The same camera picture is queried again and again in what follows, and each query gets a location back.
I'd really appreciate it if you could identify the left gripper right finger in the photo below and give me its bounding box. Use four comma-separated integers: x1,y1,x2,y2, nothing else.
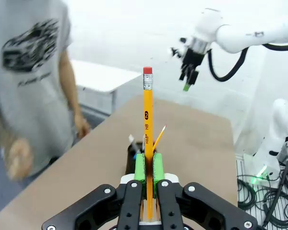
153,152,258,230

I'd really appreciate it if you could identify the thick black cable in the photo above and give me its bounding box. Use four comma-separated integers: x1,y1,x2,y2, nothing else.
263,160,288,227

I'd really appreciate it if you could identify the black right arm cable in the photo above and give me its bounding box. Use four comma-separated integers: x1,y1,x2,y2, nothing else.
207,42,288,82

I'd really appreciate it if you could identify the person's right hand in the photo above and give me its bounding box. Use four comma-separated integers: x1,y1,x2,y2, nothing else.
6,138,35,181

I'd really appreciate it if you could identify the white perforated base plate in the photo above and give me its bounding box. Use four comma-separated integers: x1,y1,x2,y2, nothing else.
235,153,288,230

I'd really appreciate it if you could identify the white table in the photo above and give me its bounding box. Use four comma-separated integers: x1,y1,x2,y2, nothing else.
71,59,143,116

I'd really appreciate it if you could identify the yellow pencil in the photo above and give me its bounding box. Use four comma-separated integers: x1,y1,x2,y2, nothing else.
152,124,168,153
143,67,155,222

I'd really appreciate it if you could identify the person's left hand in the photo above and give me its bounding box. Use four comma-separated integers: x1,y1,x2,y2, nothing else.
73,114,91,140

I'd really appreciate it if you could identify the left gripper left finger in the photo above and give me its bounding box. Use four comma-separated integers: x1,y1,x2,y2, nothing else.
41,152,146,230

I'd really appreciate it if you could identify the person in grey t-shirt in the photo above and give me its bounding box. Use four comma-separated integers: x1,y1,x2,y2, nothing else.
0,0,74,179

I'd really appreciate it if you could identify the black mesh pen holder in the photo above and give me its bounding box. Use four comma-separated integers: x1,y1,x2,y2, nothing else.
125,140,159,176

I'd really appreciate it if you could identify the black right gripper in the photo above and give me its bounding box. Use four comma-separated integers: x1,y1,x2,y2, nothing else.
179,47,206,92

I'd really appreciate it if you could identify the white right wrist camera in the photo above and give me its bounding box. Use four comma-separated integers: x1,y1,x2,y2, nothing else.
170,37,192,59

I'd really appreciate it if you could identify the person's left forearm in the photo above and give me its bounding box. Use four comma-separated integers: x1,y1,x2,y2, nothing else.
59,47,85,118

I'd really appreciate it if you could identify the silver pen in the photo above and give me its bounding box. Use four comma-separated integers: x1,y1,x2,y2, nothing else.
128,134,142,155

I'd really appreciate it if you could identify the black cable coil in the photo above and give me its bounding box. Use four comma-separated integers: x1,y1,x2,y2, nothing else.
237,177,288,230

